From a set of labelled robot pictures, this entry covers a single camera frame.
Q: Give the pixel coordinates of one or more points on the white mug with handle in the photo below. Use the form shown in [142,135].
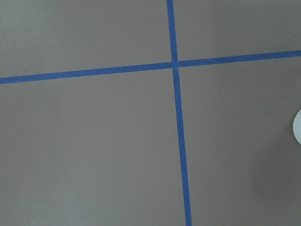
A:
[297,127]

